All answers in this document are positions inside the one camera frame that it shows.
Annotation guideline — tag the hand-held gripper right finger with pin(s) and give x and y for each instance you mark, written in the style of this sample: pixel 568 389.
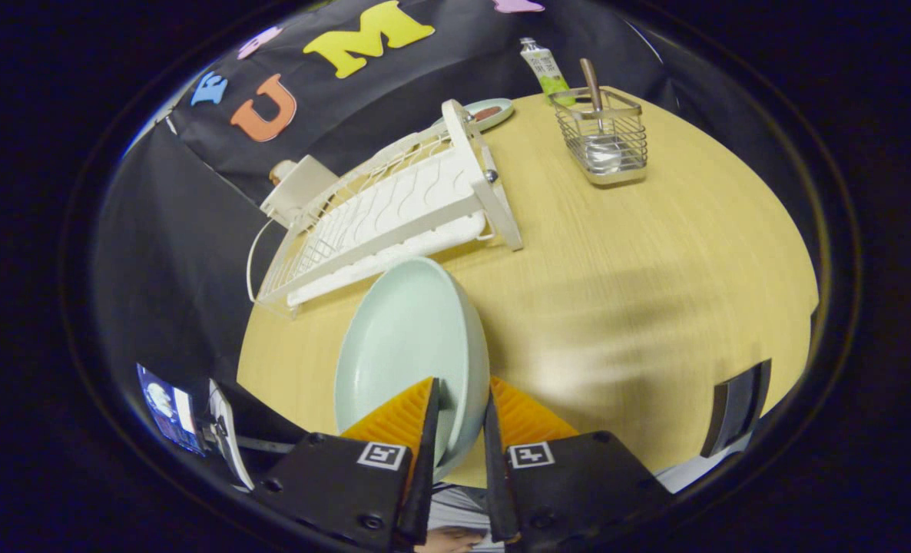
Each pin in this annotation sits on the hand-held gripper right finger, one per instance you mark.
pixel 494 476

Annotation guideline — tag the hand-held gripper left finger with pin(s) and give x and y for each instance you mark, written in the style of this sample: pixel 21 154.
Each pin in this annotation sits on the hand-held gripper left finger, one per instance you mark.
pixel 425 476

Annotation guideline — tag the light green plate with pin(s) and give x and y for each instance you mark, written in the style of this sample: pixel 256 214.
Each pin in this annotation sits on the light green plate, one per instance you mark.
pixel 409 338

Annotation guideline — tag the white dish rack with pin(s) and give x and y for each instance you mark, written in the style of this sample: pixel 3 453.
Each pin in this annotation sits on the white dish rack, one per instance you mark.
pixel 394 207

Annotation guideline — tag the small plate with food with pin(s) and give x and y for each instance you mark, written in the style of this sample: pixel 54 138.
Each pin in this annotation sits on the small plate with food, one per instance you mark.
pixel 495 115

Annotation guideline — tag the person's grey clothing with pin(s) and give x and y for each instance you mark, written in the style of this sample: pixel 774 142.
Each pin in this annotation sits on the person's grey clothing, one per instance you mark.
pixel 459 507

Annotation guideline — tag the black flat object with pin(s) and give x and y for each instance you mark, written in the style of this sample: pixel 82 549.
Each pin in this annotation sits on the black flat object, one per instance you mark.
pixel 736 407

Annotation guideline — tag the computer monitor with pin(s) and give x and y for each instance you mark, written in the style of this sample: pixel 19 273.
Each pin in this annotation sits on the computer monitor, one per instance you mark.
pixel 167 407

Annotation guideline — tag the white toaster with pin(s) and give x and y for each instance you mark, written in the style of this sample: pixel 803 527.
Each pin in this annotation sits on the white toaster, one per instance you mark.
pixel 302 192

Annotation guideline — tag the black backdrop cloth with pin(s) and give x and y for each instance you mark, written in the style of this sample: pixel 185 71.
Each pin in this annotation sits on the black backdrop cloth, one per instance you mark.
pixel 194 253

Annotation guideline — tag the brown bread slice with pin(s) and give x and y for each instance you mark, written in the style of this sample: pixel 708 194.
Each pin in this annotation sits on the brown bread slice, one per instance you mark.
pixel 283 170

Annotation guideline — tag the green label bottle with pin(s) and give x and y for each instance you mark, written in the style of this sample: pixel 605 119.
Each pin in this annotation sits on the green label bottle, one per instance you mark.
pixel 544 65

